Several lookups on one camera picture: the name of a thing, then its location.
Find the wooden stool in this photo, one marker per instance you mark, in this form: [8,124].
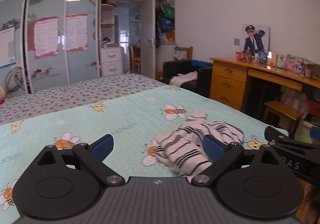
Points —
[282,111]

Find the hanging bags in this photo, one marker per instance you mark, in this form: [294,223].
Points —
[166,19]

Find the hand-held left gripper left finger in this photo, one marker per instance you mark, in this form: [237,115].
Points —
[103,146]

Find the pink card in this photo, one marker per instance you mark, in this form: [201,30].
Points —
[272,59]

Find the wooden desk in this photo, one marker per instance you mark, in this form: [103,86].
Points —
[230,81]

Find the blue toy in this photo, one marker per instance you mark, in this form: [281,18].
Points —
[262,57]

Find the wall socket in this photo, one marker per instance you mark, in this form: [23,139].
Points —
[236,41]

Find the sliding door wardrobe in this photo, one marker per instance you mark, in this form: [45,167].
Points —
[50,71]

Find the blue framed poster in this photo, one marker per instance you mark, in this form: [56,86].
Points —
[7,47]

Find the boy portrait picture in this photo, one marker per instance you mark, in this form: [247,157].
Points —
[255,39]

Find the red box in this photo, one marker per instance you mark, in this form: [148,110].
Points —
[242,57]

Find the pink framed poster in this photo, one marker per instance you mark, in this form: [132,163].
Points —
[46,37]

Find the orange framed poster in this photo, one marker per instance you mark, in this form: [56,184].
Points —
[77,32]

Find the white shelf drawer unit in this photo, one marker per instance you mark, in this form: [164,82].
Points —
[111,60]

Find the white black striped sweater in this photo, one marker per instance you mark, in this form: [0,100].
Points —
[185,144]

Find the blue cloth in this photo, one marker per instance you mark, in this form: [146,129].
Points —
[202,64]

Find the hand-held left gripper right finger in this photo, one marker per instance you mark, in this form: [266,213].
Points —
[212,148]

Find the white cloth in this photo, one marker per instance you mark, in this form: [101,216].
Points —
[183,78]

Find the printed photo box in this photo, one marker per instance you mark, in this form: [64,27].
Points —
[295,64]

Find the green bee print quilt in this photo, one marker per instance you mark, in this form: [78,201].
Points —
[120,124]

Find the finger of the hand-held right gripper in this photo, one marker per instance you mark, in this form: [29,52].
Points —
[315,132]
[275,134]

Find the black armchair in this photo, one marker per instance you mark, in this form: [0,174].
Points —
[180,66]

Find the white door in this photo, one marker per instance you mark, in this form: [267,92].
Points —
[148,36]

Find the plastic bag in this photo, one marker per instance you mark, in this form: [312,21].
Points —
[295,102]

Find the grey hoop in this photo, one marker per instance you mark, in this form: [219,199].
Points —
[15,79]

